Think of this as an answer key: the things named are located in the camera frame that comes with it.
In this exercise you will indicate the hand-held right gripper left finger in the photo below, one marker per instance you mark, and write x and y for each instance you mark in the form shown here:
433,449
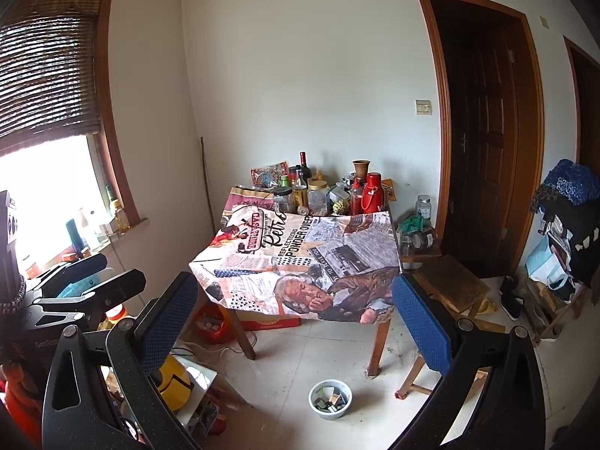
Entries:
168,318

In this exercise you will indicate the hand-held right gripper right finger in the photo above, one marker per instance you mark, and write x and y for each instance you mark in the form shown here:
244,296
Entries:
422,323

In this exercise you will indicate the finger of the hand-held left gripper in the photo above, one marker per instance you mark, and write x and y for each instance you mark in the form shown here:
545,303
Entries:
91,265
122,283

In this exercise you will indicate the white bowl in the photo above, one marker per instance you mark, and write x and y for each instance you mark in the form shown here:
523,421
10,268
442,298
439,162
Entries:
315,405

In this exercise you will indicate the small red tin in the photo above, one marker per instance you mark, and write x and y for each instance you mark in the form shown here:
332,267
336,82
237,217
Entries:
70,258

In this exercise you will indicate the dark teal flask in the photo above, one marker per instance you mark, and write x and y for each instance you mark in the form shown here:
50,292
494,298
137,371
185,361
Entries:
74,237

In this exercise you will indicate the orange capped bottle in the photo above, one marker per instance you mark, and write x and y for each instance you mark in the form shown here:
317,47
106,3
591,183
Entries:
119,316

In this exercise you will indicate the clear glass bottle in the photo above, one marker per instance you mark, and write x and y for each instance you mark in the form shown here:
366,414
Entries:
85,226

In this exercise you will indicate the red plastic basin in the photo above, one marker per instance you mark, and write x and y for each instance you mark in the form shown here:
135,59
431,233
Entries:
211,328

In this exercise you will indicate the wooden stool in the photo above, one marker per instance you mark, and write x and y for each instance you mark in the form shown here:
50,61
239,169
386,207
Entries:
450,281

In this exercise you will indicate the wooden chair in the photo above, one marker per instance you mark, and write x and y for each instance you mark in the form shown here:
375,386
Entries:
422,375

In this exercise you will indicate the wooden table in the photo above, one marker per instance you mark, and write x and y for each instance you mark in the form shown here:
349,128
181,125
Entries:
377,351

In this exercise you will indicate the yellow liquor bottle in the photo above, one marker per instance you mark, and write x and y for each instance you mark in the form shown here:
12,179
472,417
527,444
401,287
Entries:
120,216

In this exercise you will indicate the small side table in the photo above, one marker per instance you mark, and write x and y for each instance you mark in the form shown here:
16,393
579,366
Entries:
417,258

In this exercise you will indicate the yellow round helmet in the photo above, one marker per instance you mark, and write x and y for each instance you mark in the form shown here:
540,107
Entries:
176,384

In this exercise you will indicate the yellow slipper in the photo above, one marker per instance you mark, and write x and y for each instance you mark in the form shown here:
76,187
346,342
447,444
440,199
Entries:
487,307

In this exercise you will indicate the green glass bottle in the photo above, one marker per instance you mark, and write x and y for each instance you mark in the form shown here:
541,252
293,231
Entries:
110,194

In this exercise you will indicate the glass mirror panel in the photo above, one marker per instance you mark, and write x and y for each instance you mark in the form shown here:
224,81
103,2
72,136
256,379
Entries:
204,384

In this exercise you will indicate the crumpled foil bundle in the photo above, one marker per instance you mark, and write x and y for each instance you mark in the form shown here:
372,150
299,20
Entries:
425,238

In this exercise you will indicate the black shoes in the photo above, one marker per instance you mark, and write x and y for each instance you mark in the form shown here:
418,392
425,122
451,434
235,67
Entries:
512,300

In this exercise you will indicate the green net cloth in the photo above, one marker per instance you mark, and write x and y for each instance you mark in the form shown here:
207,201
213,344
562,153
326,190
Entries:
411,225

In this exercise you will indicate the flat orange box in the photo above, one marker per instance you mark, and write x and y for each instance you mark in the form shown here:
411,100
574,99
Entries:
272,323

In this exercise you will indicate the printed tablecloth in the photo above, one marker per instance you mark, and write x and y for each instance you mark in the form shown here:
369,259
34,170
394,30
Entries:
262,262

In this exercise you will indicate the upright glass jar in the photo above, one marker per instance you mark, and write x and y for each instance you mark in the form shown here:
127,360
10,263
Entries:
423,207

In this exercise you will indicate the wooden rack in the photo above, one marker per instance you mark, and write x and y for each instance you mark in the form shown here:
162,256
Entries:
548,318

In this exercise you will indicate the thin wooden stick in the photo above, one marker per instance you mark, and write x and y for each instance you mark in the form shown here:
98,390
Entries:
206,183

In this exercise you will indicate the light blue paper bag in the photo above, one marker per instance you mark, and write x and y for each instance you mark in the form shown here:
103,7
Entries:
546,265

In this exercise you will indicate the red thermos jug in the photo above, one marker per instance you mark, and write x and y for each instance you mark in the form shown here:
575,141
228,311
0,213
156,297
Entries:
373,194

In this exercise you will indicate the red sauce bottle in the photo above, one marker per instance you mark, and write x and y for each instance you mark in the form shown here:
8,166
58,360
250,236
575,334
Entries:
356,201

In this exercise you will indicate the pink printed bag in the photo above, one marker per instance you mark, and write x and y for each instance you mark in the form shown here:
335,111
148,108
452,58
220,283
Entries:
243,199

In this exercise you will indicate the green custard apple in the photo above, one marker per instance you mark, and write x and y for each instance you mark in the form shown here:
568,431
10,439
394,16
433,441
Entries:
341,207

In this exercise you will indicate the gold lid jar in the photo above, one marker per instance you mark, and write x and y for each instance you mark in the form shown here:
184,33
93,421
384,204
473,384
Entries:
318,199

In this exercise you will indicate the black lid jar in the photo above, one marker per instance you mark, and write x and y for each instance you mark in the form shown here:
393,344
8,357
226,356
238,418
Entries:
282,201

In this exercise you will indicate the terracotta pot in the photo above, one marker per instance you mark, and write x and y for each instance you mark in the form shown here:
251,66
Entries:
362,169

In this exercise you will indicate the red nut snack bag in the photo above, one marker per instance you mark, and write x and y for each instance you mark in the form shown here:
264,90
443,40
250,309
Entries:
268,174

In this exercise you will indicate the black cloth white triangles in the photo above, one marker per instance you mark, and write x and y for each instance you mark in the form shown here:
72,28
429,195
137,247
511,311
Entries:
579,239

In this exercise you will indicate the clear yellow label bottle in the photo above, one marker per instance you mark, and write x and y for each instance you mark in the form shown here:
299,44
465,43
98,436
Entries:
300,192

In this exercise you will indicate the dark wooden door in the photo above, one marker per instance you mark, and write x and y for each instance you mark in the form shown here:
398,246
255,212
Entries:
478,150

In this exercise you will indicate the dark wine bottle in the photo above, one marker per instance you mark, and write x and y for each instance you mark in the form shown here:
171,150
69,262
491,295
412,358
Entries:
304,168

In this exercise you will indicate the bamboo window blind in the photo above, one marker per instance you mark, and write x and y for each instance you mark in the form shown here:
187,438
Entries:
47,75

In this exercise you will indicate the blue knit cloth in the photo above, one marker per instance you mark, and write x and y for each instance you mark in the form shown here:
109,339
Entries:
572,180

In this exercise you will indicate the wooden window frame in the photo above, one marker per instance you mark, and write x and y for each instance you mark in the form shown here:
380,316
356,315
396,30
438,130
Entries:
117,150

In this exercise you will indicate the beige light switch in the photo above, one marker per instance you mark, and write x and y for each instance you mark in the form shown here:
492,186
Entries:
423,107

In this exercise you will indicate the brown door frame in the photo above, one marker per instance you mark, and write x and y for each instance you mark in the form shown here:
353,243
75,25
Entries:
424,56
571,103

